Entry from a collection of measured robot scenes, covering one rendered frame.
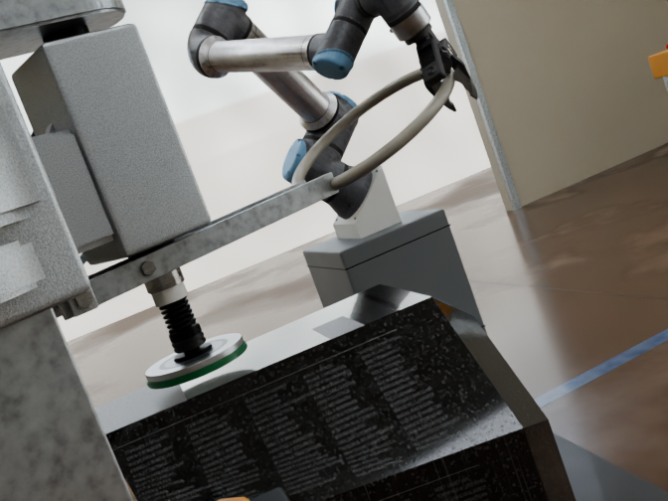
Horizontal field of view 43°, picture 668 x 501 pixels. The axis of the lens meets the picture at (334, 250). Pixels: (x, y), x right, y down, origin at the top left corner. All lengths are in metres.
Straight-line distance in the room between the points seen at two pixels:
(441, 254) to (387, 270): 0.20
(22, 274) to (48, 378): 0.12
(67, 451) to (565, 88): 7.38
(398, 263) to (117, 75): 1.36
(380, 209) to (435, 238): 0.21
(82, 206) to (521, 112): 6.43
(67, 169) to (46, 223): 0.72
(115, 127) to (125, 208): 0.15
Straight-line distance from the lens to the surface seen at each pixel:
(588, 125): 8.17
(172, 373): 1.70
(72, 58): 1.67
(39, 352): 0.93
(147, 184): 1.66
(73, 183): 1.62
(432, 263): 2.81
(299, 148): 2.79
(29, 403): 0.92
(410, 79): 2.26
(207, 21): 2.47
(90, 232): 1.62
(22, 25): 1.66
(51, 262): 0.90
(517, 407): 1.67
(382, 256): 2.73
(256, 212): 1.82
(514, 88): 7.78
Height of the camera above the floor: 1.22
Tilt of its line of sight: 8 degrees down
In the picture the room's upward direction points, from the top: 20 degrees counter-clockwise
